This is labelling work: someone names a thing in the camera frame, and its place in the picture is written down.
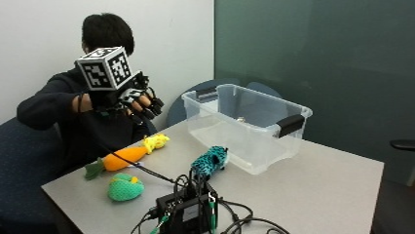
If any green crochet apple toy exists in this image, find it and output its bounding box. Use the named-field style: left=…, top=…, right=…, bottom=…
left=106, top=173, right=145, bottom=203

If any blue office chair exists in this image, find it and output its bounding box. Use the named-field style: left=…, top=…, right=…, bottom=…
left=165, top=77, right=283, bottom=129
left=0, top=116, right=70, bottom=234

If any black electronics box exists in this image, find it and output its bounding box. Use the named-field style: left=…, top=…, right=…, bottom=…
left=154, top=189, right=221, bottom=234

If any black chair armrest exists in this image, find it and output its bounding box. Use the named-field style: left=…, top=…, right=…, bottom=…
left=388, top=138, right=415, bottom=152

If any bundle of black cables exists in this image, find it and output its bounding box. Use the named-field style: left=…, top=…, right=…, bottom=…
left=215, top=196, right=291, bottom=234

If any the person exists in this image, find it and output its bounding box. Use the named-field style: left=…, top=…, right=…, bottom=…
left=16, top=13, right=158, bottom=174

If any teal spotted plush toy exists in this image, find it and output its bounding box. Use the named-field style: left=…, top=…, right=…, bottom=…
left=189, top=145, right=230, bottom=179

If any orange crochet carrot toy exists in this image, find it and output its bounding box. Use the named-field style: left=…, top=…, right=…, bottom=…
left=82, top=145, right=149, bottom=181

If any white cube with black markers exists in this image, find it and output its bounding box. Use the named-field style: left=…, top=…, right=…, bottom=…
left=74, top=46, right=133, bottom=92

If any black cable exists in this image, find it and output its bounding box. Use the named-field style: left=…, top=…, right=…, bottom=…
left=77, top=94, right=179, bottom=184

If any yellow crochet toy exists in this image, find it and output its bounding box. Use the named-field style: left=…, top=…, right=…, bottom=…
left=142, top=133, right=171, bottom=155

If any clear plastic storage bin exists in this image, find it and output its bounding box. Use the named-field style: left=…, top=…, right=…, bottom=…
left=181, top=83, right=314, bottom=176

